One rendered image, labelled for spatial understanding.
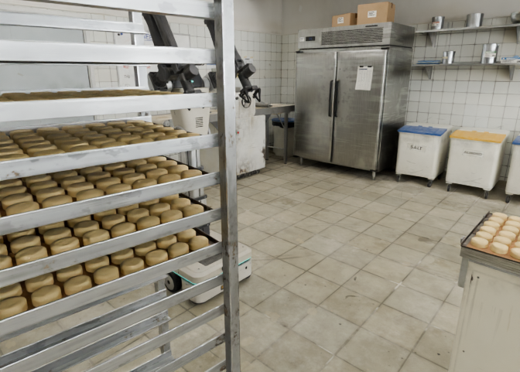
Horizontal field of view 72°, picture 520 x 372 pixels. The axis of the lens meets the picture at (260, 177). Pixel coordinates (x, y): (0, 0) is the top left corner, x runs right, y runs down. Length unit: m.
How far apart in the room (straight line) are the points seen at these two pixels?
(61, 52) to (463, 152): 4.66
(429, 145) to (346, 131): 1.08
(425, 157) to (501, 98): 1.16
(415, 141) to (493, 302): 3.78
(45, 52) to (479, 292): 1.42
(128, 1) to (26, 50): 0.19
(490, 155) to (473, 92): 1.03
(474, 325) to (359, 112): 3.87
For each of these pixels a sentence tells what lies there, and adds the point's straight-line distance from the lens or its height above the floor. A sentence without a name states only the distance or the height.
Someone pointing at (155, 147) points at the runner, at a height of 1.32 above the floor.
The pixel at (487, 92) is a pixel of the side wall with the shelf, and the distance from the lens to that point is 5.54.
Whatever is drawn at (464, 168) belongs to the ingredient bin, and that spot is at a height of 0.33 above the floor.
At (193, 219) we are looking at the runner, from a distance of 0.84.
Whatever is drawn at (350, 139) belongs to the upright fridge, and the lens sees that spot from 5.19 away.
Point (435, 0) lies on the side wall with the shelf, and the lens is 5.79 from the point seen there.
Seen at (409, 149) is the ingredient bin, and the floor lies 0.47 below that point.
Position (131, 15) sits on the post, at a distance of 1.20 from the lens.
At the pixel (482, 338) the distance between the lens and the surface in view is 1.59.
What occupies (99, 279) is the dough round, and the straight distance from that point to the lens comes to 0.84.
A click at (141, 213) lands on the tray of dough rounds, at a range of 0.89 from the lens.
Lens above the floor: 1.47
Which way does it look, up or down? 16 degrees down
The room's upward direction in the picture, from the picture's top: straight up
